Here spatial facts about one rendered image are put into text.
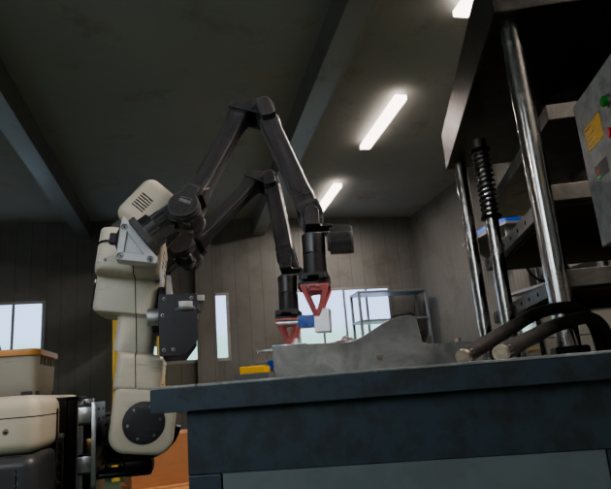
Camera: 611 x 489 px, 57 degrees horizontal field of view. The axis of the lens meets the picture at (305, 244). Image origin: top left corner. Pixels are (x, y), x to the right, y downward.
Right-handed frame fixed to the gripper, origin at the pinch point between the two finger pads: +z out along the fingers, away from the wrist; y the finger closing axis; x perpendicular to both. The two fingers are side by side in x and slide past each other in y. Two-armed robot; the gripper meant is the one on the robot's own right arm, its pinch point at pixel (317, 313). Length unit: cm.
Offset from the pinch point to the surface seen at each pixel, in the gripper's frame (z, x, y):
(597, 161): -34, -73, 8
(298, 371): 12.9, 7.0, 10.2
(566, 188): -34, -71, 28
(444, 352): 10.6, -29.7, 10.3
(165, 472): 71, 148, 279
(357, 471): 29, -10, -50
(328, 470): 28, -6, -50
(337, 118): -261, 12, 423
